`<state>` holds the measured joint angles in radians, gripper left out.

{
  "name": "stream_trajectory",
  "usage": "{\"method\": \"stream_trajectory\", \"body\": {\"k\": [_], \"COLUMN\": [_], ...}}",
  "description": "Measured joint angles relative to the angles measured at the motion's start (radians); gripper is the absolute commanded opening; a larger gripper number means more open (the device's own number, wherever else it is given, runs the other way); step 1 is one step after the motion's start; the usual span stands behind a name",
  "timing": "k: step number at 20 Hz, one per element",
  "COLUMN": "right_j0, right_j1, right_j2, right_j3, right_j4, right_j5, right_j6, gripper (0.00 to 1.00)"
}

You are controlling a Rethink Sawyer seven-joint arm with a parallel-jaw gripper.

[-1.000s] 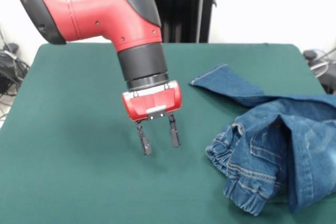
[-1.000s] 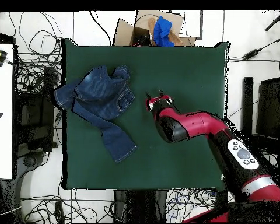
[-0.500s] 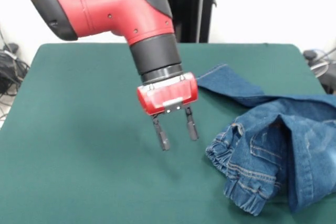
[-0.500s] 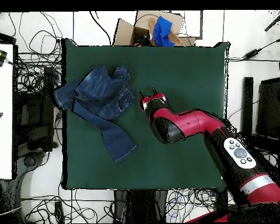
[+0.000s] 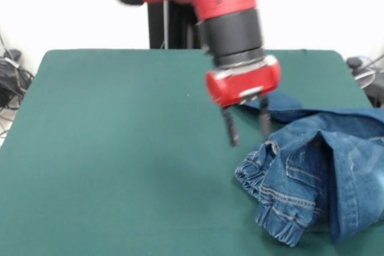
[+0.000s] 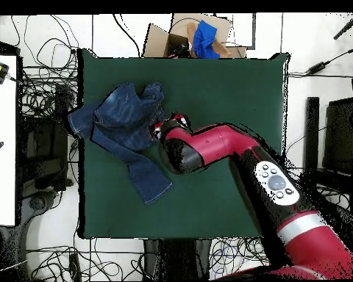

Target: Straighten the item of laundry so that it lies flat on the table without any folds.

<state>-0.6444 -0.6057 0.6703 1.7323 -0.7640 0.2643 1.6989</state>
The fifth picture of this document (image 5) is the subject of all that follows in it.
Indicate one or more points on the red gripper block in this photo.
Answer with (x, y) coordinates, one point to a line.
(243, 85)

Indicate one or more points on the blue denim jeans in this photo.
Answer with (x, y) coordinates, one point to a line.
(315, 172)

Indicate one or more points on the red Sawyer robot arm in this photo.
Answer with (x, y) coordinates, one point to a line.
(228, 28)

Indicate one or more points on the grey swivel chair base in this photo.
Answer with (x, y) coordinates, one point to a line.
(12, 54)
(367, 79)

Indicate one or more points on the dark green table cloth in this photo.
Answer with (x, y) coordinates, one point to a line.
(120, 148)

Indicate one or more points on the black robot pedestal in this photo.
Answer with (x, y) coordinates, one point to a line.
(171, 25)

